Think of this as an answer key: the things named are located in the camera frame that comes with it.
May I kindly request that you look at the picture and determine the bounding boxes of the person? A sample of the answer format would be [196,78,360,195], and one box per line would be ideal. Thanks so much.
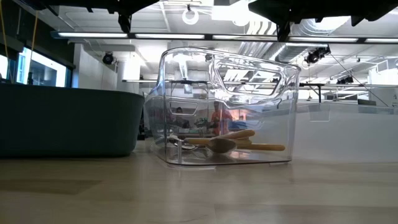
[172,106,191,129]
[210,101,233,136]

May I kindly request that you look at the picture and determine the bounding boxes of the teal plastic bin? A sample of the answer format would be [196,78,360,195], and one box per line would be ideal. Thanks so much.
[0,81,145,159]

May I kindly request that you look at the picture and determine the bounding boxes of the wood-handled silver spoon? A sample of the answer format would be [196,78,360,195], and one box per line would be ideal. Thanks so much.
[205,138,286,154]

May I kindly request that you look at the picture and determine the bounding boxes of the linear ceiling light fixture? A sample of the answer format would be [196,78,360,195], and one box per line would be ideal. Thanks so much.
[51,30,398,44]

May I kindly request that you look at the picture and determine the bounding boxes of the wood-handled silver fork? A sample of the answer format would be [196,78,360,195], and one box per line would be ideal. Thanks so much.
[167,135,253,152]
[214,129,256,141]

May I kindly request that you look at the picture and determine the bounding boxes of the yellow hanging cord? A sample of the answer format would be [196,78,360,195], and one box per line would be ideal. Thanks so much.
[28,12,40,77]

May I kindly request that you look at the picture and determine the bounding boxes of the clear plastic bin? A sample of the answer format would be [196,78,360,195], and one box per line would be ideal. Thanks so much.
[143,46,302,167]

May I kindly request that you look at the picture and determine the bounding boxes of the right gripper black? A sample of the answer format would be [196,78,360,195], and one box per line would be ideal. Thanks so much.
[248,0,318,43]

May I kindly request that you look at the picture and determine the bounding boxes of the black horizontal rail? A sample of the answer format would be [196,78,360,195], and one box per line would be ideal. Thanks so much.
[298,82,398,103]

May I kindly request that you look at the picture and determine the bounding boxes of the bright window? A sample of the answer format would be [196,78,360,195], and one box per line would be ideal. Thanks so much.
[0,46,68,86]

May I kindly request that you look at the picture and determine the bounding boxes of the thin black diagonal cable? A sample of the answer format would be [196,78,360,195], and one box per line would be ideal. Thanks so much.
[329,53,394,108]

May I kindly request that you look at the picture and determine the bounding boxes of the white ring lamp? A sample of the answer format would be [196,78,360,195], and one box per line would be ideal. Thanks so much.
[181,7,200,26]

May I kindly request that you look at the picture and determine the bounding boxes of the frosted white plastic bin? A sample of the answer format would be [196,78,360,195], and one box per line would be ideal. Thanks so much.
[292,101,398,164]

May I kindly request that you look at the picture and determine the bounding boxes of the black ceiling camera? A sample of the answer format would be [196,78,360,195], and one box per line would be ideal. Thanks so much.
[101,51,115,65]
[336,75,355,85]
[303,45,332,65]

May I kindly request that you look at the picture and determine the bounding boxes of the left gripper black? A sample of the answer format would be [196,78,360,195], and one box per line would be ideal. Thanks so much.
[102,0,160,34]

